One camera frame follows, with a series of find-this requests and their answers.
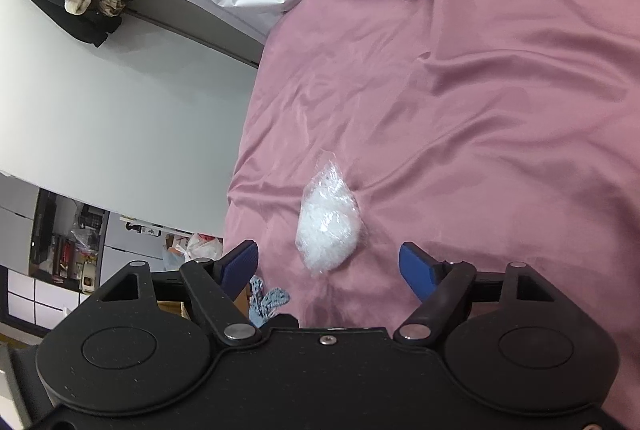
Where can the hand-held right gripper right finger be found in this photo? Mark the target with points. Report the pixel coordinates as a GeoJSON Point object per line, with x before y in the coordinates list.
{"type": "Point", "coordinates": [417, 271]}

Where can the white plastic bag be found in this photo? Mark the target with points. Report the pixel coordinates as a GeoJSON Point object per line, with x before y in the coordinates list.
{"type": "Point", "coordinates": [200, 249]}

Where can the cluttered shelf unit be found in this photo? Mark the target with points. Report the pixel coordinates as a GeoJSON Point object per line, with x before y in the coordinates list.
{"type": "Point", "coordinates": [70, 245]}

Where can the blue crochet piece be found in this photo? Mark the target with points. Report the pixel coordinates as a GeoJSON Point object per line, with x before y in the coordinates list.
{"type": "Point", "coordinates": [267, 302]}

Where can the clear bag of white fluff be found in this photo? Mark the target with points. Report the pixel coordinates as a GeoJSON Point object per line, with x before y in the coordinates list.
{"type": "Point", "coordinates": [325, 225]}

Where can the white drawer unit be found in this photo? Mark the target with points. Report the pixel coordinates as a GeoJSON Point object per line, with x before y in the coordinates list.
{"type": "Point", "coordinates": [30, 297]}

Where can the pink bedsheet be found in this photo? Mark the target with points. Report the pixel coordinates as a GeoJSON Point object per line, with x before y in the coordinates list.
{"type": "Point", "coordinates": [475, 135]}

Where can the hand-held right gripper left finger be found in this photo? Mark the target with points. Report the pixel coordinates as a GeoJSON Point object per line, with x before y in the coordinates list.
{"type": "Point", "coordinates": [240, 264]}

